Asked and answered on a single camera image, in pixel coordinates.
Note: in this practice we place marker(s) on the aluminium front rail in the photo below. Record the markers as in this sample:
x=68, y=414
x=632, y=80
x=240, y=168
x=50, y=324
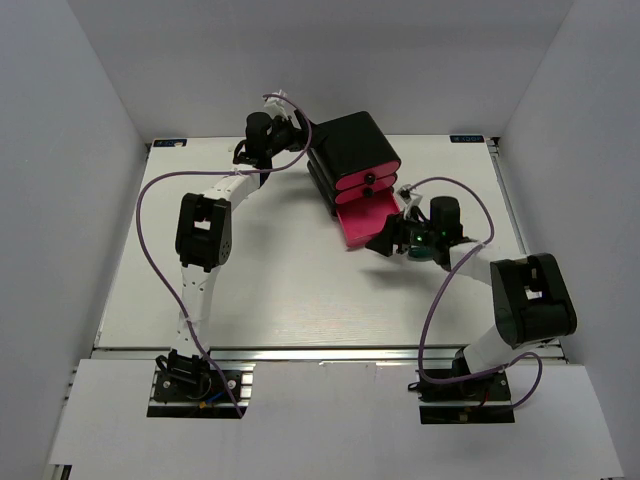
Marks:
x=318, y=354

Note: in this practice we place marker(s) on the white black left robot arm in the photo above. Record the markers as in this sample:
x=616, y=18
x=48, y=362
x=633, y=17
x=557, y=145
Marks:
x=204, y=230

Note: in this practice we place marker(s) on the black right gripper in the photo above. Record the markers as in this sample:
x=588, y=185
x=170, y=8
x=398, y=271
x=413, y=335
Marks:
x=393, y=233

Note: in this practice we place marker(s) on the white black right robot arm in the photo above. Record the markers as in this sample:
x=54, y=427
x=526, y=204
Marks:
x=531, y=303

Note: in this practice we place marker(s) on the black drawer cabinet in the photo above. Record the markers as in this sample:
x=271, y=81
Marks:
x=354, y=142

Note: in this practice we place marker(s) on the blue label sticker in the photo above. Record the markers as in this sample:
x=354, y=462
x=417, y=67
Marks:
x=169, y=143
x=466, y=138

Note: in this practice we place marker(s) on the pink bottom drawer black knob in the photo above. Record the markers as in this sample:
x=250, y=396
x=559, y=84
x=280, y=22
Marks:
x=364, y=218

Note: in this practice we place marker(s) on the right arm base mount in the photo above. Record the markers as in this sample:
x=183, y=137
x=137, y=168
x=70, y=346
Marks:
x=475, y=402

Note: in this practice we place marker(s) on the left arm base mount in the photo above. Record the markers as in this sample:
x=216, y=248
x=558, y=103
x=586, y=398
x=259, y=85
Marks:
x=190, y=387

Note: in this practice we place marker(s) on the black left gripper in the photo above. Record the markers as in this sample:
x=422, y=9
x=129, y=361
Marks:
x=301, y=138

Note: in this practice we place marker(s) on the large green handled screwdriver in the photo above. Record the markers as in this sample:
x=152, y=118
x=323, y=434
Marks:
x=420, y=254

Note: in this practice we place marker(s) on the blue label sticker left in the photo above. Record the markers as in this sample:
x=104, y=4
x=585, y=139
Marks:
x=169, y=143

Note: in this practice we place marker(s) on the blue label sticker right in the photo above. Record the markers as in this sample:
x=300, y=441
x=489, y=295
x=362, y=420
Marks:
x=466, y=138

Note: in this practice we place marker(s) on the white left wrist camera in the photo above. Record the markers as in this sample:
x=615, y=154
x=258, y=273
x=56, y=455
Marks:
x=278, y=105

